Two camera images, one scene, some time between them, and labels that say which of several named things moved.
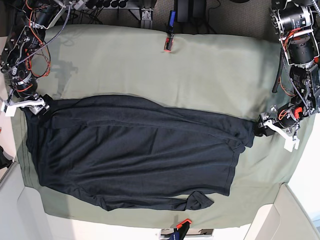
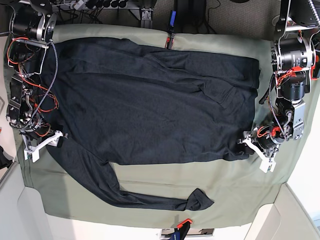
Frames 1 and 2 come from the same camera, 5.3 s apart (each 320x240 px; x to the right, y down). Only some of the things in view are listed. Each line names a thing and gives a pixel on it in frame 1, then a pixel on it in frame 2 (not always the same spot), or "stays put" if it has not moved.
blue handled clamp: [172, 18] stays put
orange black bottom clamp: [182, 228] stays put
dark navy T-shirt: [122, 152] stays put
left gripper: [37, 105] → [34, 138]
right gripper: [286, 115] → [266, 139]
